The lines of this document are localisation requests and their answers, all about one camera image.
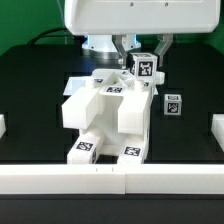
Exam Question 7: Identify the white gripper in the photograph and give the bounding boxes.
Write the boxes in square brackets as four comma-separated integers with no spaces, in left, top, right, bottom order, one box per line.
[64,0,221,67]

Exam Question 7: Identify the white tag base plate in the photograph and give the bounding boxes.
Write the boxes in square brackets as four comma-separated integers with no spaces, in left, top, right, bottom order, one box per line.
[63,76,89,96]

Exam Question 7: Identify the white chair back frame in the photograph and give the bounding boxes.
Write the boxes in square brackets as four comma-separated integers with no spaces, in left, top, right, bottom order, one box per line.
[62,69,165,133]

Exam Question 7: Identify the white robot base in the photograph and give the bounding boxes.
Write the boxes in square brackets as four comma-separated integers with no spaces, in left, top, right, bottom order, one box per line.
[82,34,141,59]

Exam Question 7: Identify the white part at edge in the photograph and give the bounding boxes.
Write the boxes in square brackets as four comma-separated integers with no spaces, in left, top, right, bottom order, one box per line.
[0,114,6,139]
[211,114,224,152]

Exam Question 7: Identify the white part at left edge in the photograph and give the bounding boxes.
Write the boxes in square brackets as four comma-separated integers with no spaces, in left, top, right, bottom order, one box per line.
[0,114,6,139]

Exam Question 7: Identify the white part at right edge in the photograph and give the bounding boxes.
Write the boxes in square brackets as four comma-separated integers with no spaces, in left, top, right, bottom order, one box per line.
[211,114,224,152]

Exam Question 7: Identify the black cable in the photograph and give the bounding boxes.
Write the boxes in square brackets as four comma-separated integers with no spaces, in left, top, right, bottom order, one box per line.
[26,26,69,46]

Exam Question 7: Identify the white front fence rail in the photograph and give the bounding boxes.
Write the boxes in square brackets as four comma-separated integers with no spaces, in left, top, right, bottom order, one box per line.
[0,164,224,194]

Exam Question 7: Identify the white chair seat part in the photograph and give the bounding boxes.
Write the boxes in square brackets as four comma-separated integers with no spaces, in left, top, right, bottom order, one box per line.
[78,84,155,158]

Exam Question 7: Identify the white tagged cube nut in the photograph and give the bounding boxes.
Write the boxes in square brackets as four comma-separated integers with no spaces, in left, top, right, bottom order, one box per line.
[164,94,182,116]

